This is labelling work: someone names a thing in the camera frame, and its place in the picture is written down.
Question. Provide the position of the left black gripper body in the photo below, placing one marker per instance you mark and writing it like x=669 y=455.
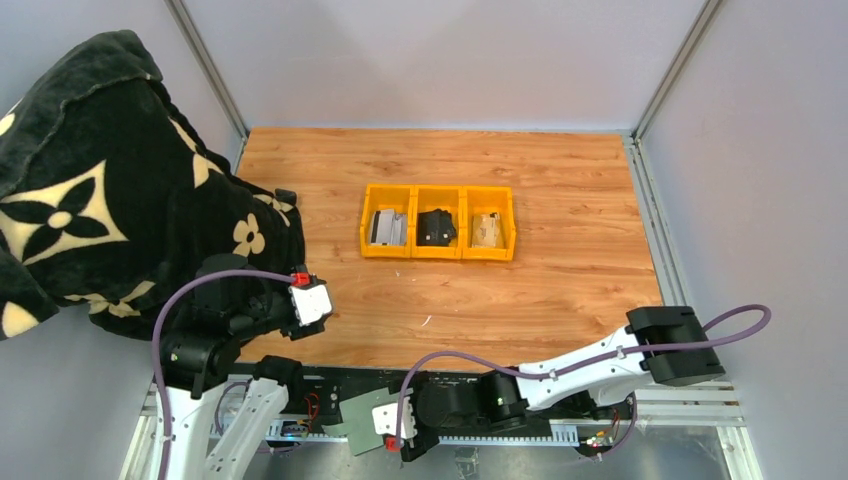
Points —
x=267 y=310

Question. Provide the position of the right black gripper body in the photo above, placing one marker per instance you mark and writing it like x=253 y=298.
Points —
x=427 y=433

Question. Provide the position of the mint green card holder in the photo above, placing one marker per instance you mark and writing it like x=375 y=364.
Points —
x=355 y=423

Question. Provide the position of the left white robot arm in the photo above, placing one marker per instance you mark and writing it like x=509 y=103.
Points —
x=198 y=337

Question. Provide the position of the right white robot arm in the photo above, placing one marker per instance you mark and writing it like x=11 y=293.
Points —
x=666 y=345

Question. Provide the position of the silver card holder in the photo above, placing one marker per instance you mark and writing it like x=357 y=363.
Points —
x=388 y=227

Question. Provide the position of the black card holder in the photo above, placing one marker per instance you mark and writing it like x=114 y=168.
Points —
x=435 y=228

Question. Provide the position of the tan card holder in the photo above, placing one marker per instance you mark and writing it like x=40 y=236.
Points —
x=487 y=231

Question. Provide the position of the yellow three-compartment bin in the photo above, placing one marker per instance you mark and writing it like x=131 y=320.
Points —
x=463 y=202

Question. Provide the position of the black floral blanket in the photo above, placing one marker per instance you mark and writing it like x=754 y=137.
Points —
x=110 y=198

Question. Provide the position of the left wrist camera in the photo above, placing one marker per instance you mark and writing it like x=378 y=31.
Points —
x=312 y=302

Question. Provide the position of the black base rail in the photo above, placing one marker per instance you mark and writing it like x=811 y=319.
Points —
x=453 y=405

